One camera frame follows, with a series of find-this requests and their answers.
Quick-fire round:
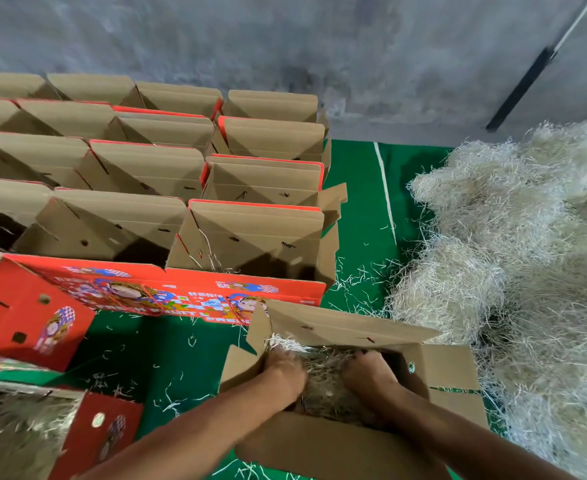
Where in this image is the pile of shredded paper filler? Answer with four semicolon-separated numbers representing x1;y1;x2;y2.
386;119;587;480

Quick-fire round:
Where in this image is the person's right hand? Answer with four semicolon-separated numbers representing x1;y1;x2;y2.
338;345;407;418

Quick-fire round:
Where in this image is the person's left forearm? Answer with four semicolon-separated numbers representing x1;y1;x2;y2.
71;379;297;480

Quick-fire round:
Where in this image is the person's right forearm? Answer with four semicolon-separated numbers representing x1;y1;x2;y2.
372;389;577;480

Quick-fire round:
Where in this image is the person's left hand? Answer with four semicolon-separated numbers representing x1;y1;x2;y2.
260;345;311;408

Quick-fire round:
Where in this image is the white pole with black grip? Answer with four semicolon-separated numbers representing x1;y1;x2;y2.
484;0;587;134

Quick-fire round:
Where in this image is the group of red fruit boxes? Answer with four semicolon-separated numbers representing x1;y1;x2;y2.
0;71;349;381

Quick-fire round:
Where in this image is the handful of shredded filler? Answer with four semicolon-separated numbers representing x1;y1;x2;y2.
267;333;416;427
0;385;85;480

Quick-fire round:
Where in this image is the red printed cardboard box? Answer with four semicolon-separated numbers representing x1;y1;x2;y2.
215;299;493;480
0;379;145;480

